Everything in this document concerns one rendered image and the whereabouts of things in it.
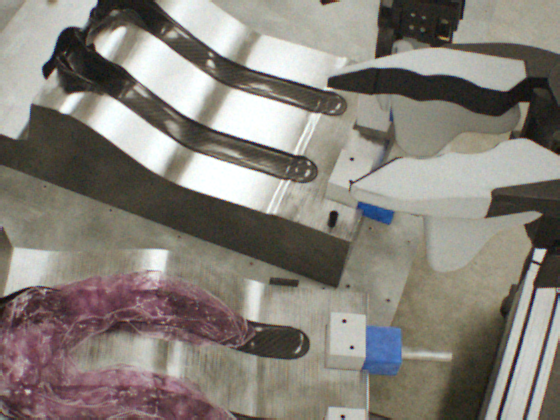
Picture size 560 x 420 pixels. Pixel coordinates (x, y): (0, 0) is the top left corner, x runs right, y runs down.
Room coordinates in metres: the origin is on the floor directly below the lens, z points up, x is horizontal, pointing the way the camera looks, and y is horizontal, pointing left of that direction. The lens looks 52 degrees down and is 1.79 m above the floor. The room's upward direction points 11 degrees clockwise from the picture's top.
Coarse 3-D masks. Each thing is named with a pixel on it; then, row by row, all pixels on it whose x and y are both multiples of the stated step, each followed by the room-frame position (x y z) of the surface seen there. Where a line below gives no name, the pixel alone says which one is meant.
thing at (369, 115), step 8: (360, 96) 0.83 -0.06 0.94; (368, 96) 0.83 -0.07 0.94; (360, 104) 0.83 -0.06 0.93; (368, 104) 0.83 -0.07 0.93; (376, 104) 0.83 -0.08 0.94; (360, 112) 0.83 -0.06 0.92; (368, 112) 0.83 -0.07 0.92; (376, 112) 0.83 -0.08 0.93; (384, 112) 0.83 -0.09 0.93; (360, 120) 0.83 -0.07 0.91; (368, 120) 0.83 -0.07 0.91; (376, 120) 0.83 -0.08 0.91; (384, 120) 0.82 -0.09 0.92; (392, 120) 0.83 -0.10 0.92; (376, 128) 0.82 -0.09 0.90; (384, 128) 0.82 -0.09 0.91
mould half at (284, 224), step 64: (64, 0) 0.99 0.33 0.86; (192, 0) 0.96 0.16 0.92; (0, 64) 0.85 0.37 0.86; (128, 64) 0.83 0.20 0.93; (256, 64) 0.91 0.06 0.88; (320, 64) 0.93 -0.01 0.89; (0, 128) 0.76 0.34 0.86; (64, 128) 0.73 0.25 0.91; (128, 128) 0.75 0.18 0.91; (256, 128) 0.81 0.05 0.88; (320, 128) 0.82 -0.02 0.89; (128, 192) 0.72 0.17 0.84; (192, 192) 0.70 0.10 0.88; (256, 192) 0.71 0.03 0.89; (320, 192) 0.73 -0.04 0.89; (256, 256) 0.69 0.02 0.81; (320, 256) 0.68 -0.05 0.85
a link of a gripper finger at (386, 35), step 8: (384, 8) 0.85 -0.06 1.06; (384, 16) 0.84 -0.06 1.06; (384, 24) 0.83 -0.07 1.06; (384, 32) 0.83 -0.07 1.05; (392, 32) 0.83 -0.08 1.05; (384, 40) 0.82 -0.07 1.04; (392, 40) 0.83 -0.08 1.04; (376, 48) 0.82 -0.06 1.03; (384, 48) 0.82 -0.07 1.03; (376, 56) 0.82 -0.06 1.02; (384, 56) 0.81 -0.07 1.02
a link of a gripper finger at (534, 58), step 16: (448, 48) 0.37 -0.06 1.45; (464, 48) 0.37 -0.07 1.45; (480, 48) 0.37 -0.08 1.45; (496, 48) 0.38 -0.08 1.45; (512, 48) 0.38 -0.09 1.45; (528, 48) 0.38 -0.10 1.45; (528, 64) 0.37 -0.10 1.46; (544, 64) 0.37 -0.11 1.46; (528, 80) 0.36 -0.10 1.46; (544, 80) 0.36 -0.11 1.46; (528, 96) 0.36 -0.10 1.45
